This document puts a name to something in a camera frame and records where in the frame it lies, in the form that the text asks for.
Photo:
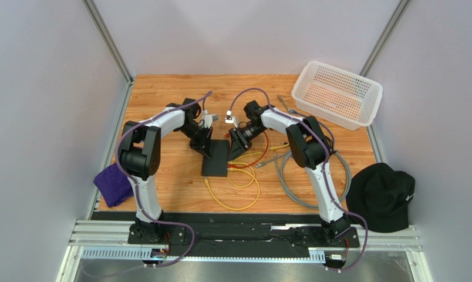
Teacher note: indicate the aluminium frame rail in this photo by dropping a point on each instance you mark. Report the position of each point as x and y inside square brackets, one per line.
[99, 240]

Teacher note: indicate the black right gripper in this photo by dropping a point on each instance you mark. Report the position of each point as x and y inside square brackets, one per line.
[239, 137]

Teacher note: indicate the black network switch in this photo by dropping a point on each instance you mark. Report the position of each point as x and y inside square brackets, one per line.
[216, 166]

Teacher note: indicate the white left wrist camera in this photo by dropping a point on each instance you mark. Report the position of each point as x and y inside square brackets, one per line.
[208, 119]

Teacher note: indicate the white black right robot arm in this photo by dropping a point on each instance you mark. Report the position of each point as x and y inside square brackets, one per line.
[309, 149]

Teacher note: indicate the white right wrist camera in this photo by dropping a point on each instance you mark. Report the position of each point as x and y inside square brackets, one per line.
[231, 119]

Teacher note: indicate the black bucket hat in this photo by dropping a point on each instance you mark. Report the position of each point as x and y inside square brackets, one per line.
[381, 196]

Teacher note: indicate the purple cloth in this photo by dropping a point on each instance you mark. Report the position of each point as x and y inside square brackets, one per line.
[113, 185]

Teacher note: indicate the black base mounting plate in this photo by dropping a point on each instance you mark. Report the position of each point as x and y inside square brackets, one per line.
[245, 235]

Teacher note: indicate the white perforated plastic basket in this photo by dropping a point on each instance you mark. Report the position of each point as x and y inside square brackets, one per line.
[336, 95]

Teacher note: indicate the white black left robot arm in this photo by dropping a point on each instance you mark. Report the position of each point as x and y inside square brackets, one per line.
[138, 152]

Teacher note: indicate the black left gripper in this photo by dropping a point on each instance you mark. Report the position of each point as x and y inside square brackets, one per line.
[205, 143]

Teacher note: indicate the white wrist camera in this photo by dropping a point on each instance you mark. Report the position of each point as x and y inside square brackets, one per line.
[231, 119]
[208, 119]

